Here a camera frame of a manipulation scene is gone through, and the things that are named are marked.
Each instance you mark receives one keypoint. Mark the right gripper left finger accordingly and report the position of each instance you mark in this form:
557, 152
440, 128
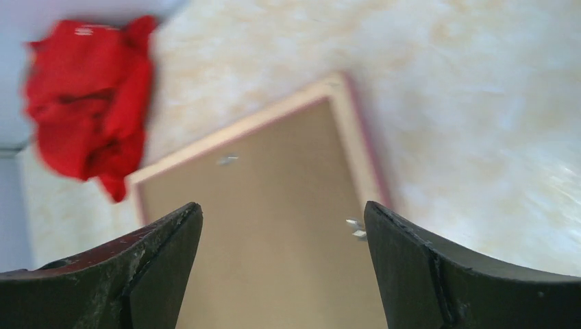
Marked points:
135, 281

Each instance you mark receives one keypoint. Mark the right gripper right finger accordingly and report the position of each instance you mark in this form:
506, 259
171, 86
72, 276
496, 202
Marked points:
428, 281

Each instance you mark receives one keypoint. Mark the brown cardboard backing board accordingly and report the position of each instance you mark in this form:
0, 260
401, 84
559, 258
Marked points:
281, 240

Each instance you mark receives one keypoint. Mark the pink wooden picture frame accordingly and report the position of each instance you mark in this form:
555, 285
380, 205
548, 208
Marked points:
339, 89

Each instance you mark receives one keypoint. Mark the crumpled red cloth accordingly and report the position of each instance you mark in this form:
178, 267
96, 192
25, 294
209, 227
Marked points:
88, 92

